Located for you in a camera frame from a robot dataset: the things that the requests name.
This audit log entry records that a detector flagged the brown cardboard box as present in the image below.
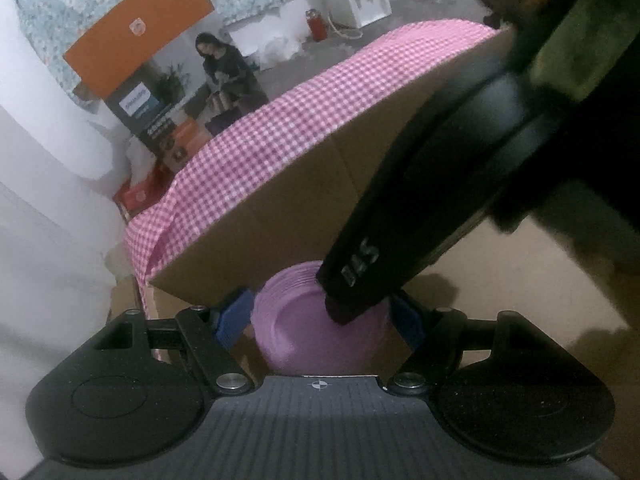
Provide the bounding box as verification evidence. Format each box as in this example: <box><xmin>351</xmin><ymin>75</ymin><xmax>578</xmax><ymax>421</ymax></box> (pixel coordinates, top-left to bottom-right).
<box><xmin>139</xmin><ymin>21</ymin><xmax>634</xmax><ymax>376</ymax></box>

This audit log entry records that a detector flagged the pink checkered tablecloth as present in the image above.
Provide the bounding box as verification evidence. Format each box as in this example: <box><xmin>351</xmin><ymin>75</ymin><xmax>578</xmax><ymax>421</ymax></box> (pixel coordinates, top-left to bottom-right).
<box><xmin>125</xmin><ymin>20</ymin><xmax>513</xmax><ymax>304</ymax></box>

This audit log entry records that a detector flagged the red small box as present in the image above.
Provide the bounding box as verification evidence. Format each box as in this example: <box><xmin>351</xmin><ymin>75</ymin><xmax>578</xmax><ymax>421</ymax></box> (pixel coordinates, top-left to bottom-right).
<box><xmin>113</xmin><ymin>162</ymin><xmax>174</xmax><ymax>221</ymax></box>

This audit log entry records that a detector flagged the white curtain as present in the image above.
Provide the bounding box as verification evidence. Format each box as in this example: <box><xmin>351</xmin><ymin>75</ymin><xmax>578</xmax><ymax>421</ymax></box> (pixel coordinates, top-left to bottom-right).
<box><xmin>1</xmin><ymin>0</ymin><xmax>126</xmax><ymax>479</ymax></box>

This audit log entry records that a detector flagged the orange appliance carton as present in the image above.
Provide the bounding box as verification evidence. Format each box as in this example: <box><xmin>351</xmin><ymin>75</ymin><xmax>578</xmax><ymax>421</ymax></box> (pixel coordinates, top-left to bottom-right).
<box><xmin>62</xmin><ymin>0</ymin><xmax>271</xmax><ymax>174</ymax></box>

